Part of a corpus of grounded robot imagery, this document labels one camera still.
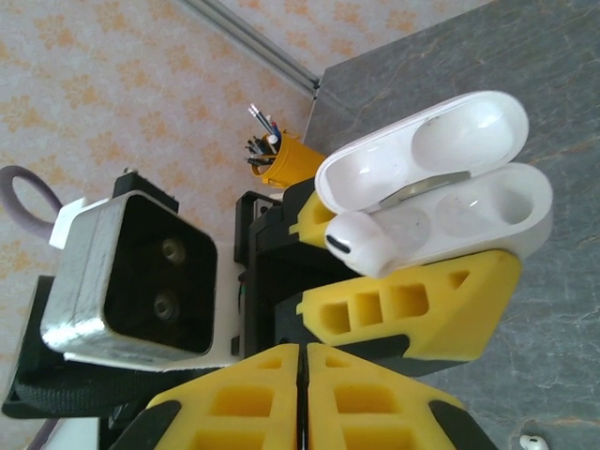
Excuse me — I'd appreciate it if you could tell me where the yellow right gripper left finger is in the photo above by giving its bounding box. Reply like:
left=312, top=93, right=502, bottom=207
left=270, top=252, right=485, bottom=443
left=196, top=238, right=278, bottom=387
left=110, top=343, right=302, bottom=450

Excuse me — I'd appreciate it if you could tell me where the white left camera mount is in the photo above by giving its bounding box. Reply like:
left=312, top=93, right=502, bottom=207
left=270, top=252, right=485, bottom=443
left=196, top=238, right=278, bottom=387
left=46, top=196, right=249, bottom=375

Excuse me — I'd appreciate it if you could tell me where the yellow pen holder cup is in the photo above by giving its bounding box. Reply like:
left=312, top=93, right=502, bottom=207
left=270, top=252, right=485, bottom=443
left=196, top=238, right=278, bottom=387
left=260, top=133, right=328, bottom=188

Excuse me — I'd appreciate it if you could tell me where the black marker pen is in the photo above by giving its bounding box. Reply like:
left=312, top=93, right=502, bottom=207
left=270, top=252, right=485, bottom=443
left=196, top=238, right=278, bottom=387
left=246, top=135, right=278, bottom=166

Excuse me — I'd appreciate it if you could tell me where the aluminium frame post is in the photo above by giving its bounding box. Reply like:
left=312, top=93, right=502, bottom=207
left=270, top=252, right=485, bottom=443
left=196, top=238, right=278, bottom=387
left=180, top=0, right=323, bottom=98

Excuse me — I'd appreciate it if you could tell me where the white earbud charging case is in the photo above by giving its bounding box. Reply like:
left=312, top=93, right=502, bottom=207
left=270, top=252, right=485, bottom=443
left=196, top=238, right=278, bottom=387
left=314, top=88, right=555, bottom=278

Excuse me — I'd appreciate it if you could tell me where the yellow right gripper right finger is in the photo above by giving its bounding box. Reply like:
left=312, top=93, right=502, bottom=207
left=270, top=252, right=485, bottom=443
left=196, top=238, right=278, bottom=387
left=307, top=344, right=498, bottom=450

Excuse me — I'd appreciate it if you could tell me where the white pen blue cap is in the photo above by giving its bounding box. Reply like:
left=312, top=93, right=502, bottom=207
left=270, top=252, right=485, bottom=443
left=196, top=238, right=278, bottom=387
left=264, top=114, right=283, bottom=147

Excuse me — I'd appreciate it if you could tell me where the silver pen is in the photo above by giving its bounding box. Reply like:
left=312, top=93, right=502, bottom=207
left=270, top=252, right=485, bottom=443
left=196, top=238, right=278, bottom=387
left=247, top=103, right=276, bottom=137

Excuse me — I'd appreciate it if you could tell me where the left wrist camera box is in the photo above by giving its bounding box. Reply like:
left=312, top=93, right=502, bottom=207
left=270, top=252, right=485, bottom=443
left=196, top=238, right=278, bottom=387
left=39, top=168, right=220, bottom=363

